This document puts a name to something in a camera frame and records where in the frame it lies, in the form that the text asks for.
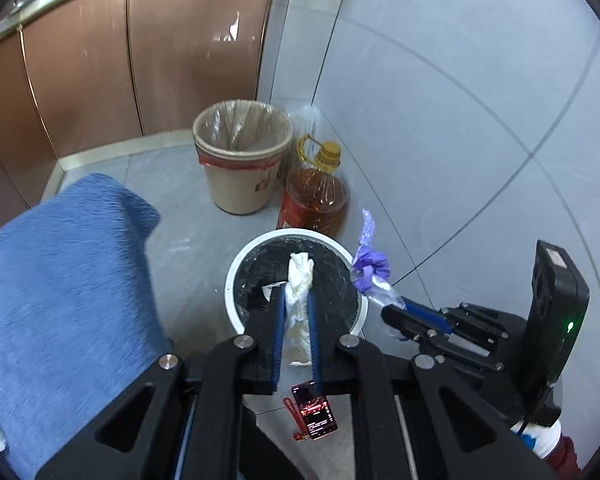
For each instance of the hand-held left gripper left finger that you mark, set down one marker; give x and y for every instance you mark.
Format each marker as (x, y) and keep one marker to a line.
(279, 332)

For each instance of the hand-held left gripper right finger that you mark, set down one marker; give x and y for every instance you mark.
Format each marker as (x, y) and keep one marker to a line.
(312, 340)

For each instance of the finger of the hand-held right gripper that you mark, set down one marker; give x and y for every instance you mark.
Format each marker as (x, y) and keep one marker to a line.
(445, 347)
(422, 316)

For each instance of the white tissue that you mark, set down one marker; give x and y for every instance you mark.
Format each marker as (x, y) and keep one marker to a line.
(298, 305)

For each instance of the white bin with black liner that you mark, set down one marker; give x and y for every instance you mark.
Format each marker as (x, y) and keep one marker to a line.
(337, 280)

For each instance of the purple disposable glove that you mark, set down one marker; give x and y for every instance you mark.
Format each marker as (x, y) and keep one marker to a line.
(370, 260)

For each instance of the red snack wrapper on floor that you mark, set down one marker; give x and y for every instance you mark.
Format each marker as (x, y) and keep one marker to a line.
(314, 410)

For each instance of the cooking oil bottle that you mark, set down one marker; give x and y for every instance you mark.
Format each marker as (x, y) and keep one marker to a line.
(312, 195)

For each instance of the beige bin with clear liner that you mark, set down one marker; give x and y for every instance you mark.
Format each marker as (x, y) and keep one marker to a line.
(240, 170)

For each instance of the clear plastic bag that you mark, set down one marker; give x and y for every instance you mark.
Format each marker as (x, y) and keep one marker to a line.
(304, 125)

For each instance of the blue towel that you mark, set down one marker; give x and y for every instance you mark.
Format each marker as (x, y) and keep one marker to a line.
(65, 310)

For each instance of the brown cabinet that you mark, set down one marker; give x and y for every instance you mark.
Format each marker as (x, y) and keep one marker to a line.
(130, 60)

